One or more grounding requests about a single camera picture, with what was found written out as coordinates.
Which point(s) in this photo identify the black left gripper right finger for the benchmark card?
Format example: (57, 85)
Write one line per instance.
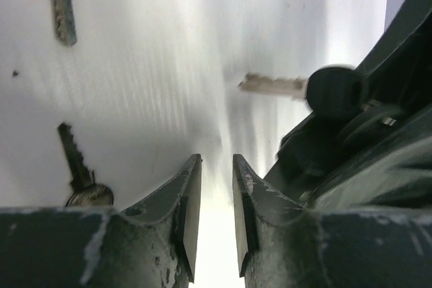
(281, 244)

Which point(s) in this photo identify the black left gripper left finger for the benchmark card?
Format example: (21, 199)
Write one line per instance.
(152, 243)

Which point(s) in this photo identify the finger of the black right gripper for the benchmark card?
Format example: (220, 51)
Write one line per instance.
(382, 156)

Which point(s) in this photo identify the black padlock key bunch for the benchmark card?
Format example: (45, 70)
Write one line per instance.
(332, 92)

